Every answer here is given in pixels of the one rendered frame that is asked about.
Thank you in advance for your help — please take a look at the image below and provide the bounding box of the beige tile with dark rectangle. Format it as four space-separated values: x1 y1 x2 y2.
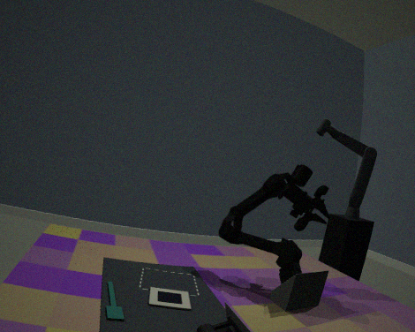
149 287 192 310

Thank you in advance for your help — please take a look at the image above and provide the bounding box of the small teal trowel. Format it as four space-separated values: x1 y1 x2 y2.
106 282 125 321

